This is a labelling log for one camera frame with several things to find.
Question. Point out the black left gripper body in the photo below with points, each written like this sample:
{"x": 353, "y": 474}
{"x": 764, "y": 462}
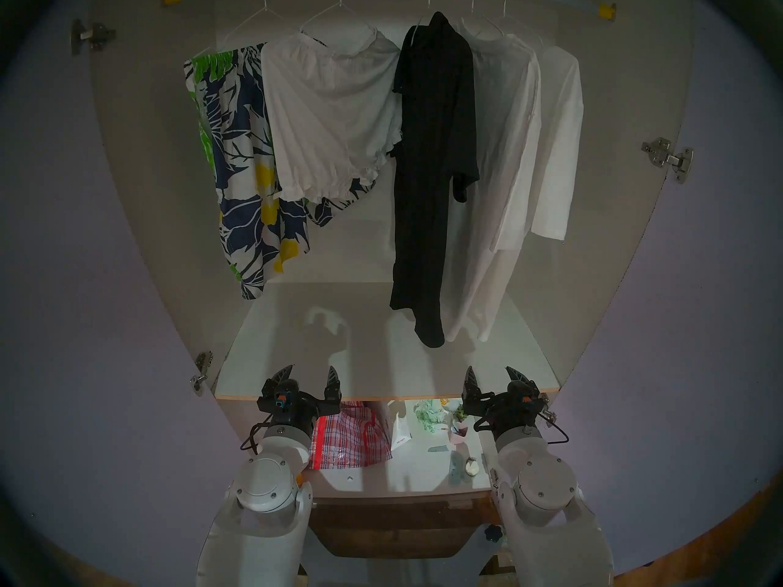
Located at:
{"x": 303, "y": 411}

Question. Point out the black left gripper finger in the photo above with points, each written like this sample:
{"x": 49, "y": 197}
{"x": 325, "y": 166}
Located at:
{"x": 282, "y": 375}
{"x": 333, "y": 387}

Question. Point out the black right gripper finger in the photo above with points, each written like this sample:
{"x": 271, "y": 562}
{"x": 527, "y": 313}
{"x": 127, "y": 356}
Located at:
{"x": 471, "y": 385}
{"x": 515, "y": 376}

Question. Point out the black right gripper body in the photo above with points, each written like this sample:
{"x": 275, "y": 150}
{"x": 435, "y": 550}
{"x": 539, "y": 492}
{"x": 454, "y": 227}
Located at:
{"x": 504, "y": 411}

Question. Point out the floral leaf print skirt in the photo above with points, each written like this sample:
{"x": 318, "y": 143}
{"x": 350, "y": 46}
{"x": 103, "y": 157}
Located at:
{"x": 244, "y": 225}

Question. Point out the black long shirt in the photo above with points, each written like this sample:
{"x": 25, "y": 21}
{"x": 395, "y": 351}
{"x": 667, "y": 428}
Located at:
{"x": 428, "y": 194}

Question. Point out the long white shirt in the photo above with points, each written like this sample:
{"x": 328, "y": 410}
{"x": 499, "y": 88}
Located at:
{"x": 495, "y": 164}

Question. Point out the white short-sleeve t-shirt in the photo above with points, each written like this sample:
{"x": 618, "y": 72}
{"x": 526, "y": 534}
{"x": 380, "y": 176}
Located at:
{"x": 560, "y": 164}

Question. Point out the white ruffled blouse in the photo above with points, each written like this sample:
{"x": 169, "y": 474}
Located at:
{"x": 330, "y": 115}

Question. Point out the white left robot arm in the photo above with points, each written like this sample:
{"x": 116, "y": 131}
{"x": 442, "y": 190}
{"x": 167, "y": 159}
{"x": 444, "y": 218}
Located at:
{"x": 269, "y": 488}

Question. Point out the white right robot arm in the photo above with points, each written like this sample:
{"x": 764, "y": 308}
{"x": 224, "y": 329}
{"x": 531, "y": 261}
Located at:
{"x": 544, "y": 488}

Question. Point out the white wardrobe shelf board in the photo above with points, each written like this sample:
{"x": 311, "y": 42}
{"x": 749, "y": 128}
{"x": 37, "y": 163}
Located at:
{"x": 379, "y": 347}

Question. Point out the white wardrobe cabinet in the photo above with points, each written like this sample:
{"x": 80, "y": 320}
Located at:
{"x": 342, "y": 249}

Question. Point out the lilac wardrobe door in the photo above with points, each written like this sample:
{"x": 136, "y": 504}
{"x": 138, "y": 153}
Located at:
{"x": 73, "y": 286}
{"x": 703, "y": 347}

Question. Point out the small green plant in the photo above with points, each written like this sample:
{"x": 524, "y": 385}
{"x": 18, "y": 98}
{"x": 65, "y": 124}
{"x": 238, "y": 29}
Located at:
{"x": 459, "y": 413}

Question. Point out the metal door hinge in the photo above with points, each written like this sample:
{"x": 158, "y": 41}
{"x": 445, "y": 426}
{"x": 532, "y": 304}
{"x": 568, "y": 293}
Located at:
{"x": 547, "y": 416}
{"x": 90, "y": 35}
{"x": 664, "y": 155}
{"x": 200, "y": 372}

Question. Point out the pink cup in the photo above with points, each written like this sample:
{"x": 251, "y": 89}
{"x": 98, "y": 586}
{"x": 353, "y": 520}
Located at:
{"x": 459, "y": 433}

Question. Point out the red plaid woven bag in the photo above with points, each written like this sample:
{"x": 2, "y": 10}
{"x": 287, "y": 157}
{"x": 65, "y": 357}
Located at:
{"x": 345, "y": 439}

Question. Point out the light green crumpled cloth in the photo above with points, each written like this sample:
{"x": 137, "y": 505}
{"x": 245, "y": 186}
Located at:
{"x": 428, "y": 414}

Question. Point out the small round white object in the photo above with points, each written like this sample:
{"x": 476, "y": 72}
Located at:
{"x": 471, "y": 466}

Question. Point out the grey-blue flat object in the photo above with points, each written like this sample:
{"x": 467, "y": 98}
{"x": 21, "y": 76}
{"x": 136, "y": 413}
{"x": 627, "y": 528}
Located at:
{"x": 457, "y": 468}

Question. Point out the white low shelf board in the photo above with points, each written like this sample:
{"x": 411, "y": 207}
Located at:
{"x": 416, "y": 469}

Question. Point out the black star knob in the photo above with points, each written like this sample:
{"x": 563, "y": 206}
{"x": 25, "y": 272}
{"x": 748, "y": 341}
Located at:
{"x": 493, "y": 532}

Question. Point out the brown wooden panel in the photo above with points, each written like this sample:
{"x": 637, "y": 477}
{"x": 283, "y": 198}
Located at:
{"x": 397, "y": 524}

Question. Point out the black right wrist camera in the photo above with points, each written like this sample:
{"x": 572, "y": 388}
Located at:
{"x": 527, "y": 401}

